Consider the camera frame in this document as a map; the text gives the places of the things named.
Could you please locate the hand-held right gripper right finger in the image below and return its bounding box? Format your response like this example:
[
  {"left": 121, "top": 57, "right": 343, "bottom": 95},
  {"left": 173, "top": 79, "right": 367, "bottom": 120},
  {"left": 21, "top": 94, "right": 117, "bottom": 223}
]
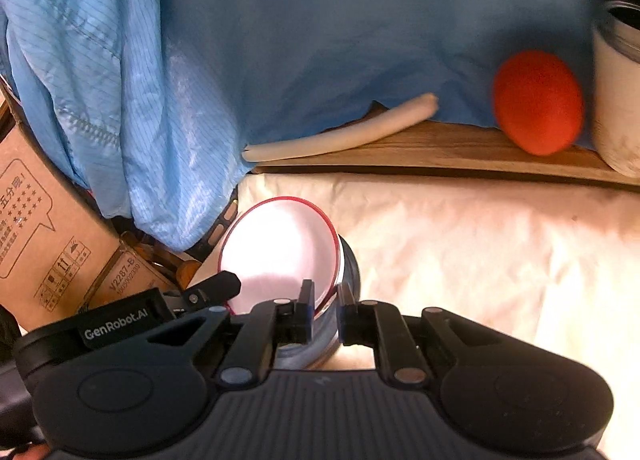
[{"left": 336, "top": 283, "right": 501, "bottom": 385}]

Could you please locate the large steel bowl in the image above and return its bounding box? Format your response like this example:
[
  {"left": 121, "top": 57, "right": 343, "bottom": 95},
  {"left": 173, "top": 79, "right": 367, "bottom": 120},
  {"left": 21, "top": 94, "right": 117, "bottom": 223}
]
[{"left": 272, "top": 235, "right": 361, "bottom": 371}]

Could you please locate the white thermos flask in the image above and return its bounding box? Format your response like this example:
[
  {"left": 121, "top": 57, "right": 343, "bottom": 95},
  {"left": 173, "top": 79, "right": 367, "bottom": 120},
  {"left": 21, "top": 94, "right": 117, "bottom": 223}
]
[{"left": 591, "top": 0, "right": 640, "bottom": 175}]

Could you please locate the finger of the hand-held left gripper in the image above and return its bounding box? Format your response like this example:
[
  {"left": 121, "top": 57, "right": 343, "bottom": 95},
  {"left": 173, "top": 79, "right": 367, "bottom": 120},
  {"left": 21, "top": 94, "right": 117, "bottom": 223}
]
[{"left": 12, "top": 270, "right": 243, "bottom": 377}]

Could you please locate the black strap with holes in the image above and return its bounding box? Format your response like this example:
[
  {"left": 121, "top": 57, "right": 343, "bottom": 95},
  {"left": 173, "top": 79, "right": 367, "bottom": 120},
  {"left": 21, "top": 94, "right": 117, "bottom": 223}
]
[{"left": 182, "top": 185, "right": 241, "bottom": 261}]

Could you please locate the large printed cardboard box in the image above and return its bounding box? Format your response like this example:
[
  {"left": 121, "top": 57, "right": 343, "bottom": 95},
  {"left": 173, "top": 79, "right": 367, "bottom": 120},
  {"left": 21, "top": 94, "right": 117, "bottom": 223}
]
[{"left": 0, "top": 85, "right": 122, "bottom": 328}]

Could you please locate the wooden board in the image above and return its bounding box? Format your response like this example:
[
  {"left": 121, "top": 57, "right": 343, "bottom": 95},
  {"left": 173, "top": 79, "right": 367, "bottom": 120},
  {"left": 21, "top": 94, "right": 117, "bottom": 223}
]
[{"left": 250, "top": 105, "right": 640, "bottom": 186}]

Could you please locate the small cardboard box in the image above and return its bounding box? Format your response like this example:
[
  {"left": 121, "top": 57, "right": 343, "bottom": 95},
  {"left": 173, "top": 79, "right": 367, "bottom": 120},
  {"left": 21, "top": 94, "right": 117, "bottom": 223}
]
[{"left": 80, "top": 240, "right": 177, "bottom": 313}]

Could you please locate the white red-rimmed bowl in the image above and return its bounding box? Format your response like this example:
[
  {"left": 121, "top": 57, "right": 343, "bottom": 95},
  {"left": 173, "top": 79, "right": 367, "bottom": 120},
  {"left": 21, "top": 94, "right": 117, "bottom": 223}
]
[{"left": 217, "top": 196, "right": 340, "bottom": 316}]

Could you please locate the red ball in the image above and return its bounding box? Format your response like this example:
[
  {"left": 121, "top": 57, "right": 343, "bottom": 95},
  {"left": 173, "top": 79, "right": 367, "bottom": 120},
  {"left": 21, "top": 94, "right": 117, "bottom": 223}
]
[{"left": 492, "top": 50, "right": 585, "bottom": 157}]

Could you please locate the blue cloth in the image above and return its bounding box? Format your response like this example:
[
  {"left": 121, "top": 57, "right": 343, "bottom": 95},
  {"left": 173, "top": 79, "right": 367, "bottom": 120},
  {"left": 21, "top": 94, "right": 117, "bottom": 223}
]
[{"left": 0, "top": 0, "right": 640, "bottom": 252}]

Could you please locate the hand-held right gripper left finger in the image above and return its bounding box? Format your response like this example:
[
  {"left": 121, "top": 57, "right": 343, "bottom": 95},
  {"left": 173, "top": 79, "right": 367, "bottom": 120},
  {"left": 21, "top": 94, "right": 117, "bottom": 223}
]
[{"left": 145, "top": 279, "right": 316, "bottom": 387}]

